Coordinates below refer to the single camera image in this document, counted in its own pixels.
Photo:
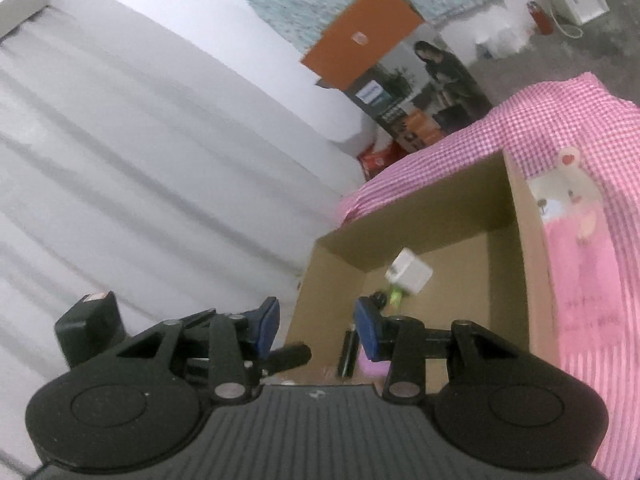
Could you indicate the red bottle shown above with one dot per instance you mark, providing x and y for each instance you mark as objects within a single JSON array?
[{"x": 541, "y": 19}]

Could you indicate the green dropper bottle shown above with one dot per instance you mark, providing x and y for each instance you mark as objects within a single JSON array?
[{"x": 395, "y": 296}]

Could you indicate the printed appliance box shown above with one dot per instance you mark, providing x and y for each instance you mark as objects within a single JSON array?
[{"x": 425, "y": 95}]

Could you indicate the white charger plug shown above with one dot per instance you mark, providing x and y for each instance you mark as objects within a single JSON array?
[{"x": 407, "y": 272}]

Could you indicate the brown cardboard box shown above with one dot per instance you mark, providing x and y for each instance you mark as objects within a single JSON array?
[{"x": 450, "y": 280}]

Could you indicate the black pen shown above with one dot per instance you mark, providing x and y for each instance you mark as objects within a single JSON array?
[{"x": 347, "y": 355}]

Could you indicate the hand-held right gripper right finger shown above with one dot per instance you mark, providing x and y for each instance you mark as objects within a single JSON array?
[{"x": 367, "y": 327}]

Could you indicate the orange box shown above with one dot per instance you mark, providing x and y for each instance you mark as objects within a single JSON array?
[{"x": 360, "y": 35}]

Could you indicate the red snack packet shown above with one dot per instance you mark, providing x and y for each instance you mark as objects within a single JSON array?
[{"x": 380, "y": 160}]

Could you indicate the white bags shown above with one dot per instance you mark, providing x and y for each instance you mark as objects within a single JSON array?
[{"x": 500, "y": 40}]

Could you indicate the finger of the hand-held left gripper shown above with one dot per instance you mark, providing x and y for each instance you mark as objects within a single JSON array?
[{"x": 292, "y": 355}]

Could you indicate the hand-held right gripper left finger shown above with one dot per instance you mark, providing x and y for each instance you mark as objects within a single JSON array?
[{"x": 267, "y": 322}]

